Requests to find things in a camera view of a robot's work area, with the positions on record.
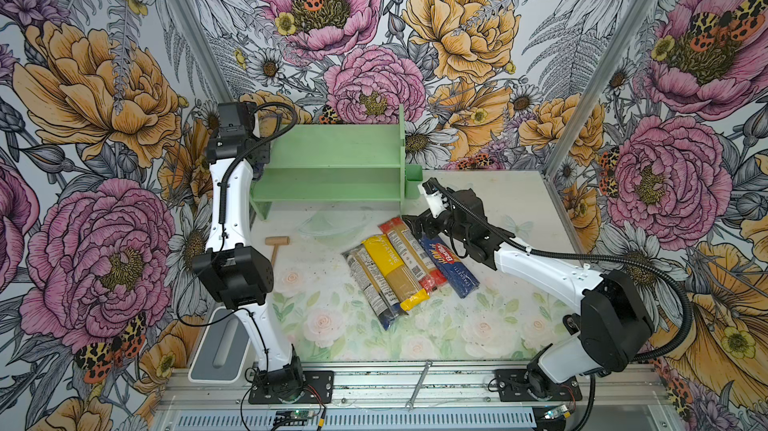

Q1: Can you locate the spaghetti bag with white label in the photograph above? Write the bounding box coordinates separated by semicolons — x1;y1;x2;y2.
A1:
342;244;406;331

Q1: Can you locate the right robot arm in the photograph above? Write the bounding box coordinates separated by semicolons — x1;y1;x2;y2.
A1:
404;178;652;400

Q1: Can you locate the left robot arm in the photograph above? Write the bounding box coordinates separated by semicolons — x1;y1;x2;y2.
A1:
192;101;305;402

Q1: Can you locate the green cup on shelf side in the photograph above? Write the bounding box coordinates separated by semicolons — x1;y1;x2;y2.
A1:
404;164;423;200

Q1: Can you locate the green wooden shelf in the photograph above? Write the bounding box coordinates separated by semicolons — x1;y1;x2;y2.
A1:
250;121;406;218

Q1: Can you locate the red spaghetti bag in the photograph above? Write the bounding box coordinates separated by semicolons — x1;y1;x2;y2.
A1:
378;217;447;293

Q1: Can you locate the blue spaghetti bag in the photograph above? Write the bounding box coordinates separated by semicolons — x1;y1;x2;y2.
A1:
419;235;480;298

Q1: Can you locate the yellow spaghetti bag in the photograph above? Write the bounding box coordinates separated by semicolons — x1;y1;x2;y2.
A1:
362;234;429;311

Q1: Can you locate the small wooden mallet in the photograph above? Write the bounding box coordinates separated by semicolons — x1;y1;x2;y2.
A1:
264;236;291;267

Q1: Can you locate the small board right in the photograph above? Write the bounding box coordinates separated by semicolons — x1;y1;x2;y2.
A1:
542;404;571;420

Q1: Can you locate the white grey bin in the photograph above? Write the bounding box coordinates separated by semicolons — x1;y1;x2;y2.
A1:
188;307;251;385

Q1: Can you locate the green circuit board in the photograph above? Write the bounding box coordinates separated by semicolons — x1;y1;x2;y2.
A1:
272;410;320;430

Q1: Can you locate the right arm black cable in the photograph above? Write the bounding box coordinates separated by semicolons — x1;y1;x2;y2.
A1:
422;177;694;431

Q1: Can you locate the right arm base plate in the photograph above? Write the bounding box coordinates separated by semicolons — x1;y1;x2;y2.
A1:
487;368;583;402

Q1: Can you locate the metal rod on rail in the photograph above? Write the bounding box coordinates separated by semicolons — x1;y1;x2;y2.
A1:
405;360;433;412

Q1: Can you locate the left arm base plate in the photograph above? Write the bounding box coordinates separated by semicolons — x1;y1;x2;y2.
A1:
247;370;335;405

